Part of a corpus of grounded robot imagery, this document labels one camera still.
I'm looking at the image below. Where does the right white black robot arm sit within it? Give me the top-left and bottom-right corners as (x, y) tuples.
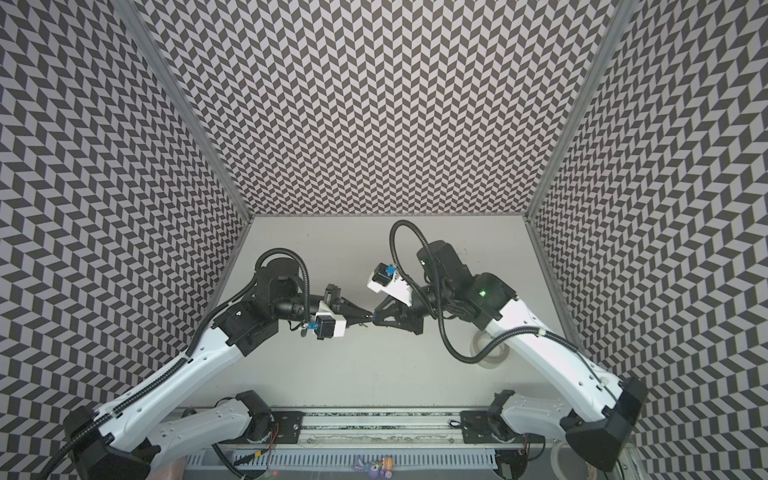
(368, 219), (649, 473)

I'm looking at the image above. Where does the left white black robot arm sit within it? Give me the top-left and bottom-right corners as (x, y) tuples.
(37, 248), (373, 479)

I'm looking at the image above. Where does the purple toy figure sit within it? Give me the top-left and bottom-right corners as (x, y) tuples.
(352, 457), (394, 479)

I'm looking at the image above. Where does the white tape roll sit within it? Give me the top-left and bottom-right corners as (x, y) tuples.
(549, 442), (572, 480)

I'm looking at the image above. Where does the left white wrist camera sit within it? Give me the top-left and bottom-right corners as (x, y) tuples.
(304, 313), (347, 340)

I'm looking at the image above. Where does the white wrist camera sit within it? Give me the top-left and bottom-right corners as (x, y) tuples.
(304, 313), (347, 340)
(367, 263), (413, 306)

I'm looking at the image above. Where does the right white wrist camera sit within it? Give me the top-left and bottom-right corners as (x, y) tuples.
(367, 263), (413, 306)

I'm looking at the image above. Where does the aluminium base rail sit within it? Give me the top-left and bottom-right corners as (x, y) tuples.
(179, 405), (637, 451)

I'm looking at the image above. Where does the white slotted cable duct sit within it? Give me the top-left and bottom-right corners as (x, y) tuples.
(182, 449), (499, 472)

